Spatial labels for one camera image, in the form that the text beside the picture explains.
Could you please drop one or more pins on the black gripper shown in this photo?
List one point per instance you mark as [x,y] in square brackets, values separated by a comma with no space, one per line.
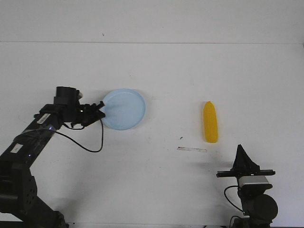
[243,163]
[85,114]

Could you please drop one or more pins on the light blue round plate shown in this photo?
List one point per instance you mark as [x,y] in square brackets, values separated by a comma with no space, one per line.
[124,109]

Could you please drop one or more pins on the yellow corn cob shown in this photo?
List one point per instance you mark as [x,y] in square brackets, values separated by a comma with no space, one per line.
[210,123]

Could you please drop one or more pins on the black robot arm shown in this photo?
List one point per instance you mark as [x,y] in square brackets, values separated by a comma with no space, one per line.
[258,209]
[18,188]

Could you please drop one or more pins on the horizontal tape strip on table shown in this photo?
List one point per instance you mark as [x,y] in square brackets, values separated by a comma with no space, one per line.
[191,149]

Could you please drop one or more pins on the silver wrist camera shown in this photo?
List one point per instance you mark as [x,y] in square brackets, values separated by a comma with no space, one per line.
[258,181]

